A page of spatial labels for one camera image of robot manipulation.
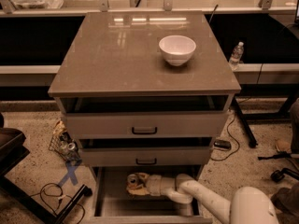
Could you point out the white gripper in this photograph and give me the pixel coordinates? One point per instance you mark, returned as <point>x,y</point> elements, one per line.
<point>153,185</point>

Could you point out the orange soda can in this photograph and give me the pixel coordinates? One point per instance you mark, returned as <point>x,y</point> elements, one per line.
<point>132,181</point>

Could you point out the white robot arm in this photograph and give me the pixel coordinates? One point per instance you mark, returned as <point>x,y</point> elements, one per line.
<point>248,206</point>

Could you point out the bottom drawer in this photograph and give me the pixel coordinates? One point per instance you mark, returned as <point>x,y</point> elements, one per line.
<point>112,204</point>

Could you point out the drawer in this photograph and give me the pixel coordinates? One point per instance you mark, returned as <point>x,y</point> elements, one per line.
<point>121,125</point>
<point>112,204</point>
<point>145,156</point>

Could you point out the middle drawer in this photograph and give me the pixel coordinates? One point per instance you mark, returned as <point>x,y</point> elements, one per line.
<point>145,156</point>

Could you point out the grey drawer cabinet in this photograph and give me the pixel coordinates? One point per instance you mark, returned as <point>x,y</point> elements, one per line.
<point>114,65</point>

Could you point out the top drawer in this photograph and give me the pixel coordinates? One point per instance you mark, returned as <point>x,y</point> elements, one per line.
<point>121,125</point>

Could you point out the blue tape cross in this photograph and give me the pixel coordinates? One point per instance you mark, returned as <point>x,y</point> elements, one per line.
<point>71,167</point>

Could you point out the black power adapter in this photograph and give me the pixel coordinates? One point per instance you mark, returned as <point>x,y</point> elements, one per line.
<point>222,144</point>

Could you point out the black stand leg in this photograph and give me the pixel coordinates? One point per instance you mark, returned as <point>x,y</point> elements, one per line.
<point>252,141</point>

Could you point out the black chair base left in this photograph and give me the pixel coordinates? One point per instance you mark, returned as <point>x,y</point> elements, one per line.
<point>40,172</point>

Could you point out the white bowl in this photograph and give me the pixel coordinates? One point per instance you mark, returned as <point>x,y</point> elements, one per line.
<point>177,49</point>

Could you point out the tan shoe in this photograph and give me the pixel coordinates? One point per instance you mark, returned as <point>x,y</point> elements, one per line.
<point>283,146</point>

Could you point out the clear water bottle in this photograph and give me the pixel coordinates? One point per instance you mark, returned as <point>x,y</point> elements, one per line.
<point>236,55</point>

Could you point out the wire basket with items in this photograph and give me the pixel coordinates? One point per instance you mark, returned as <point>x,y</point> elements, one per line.
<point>62,144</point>

